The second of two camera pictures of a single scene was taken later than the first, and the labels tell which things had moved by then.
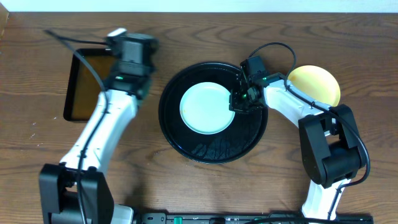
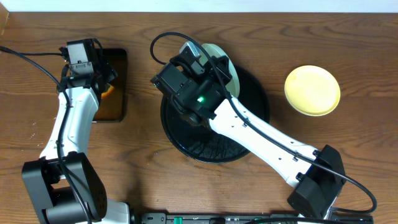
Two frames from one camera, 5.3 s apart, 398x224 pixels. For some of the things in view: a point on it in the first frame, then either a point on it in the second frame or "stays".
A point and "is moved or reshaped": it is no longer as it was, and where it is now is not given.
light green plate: x=204 y=108 is moved or reshaped
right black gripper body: x=237 y=101 → x=222 y=65
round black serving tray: x=245 y=132 stays
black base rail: x=255 y=218 stays
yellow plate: x=317 y=83 stays
